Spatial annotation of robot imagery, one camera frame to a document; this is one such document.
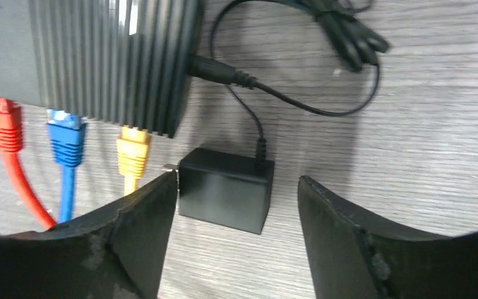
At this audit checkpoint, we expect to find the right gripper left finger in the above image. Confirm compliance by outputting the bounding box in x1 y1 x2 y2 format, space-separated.
0 171 177 298

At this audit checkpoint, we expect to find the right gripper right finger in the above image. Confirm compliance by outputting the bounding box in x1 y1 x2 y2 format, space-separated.
298 176 478 298

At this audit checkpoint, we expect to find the black power adapter with cord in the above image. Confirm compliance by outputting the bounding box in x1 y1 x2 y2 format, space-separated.
177 1 390 234

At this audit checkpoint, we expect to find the ribbed black network switch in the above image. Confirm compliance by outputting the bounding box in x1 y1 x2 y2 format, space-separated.
0 0 205 138

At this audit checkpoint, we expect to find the yellow ethernet cable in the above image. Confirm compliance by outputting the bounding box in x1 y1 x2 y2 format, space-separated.
116 125 152 197

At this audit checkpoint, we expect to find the blue ethernet cable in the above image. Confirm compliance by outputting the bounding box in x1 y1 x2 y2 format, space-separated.
46 108 87 224

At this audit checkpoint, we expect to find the red ethernet cable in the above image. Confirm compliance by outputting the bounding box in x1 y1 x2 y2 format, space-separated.
0 92 57 230

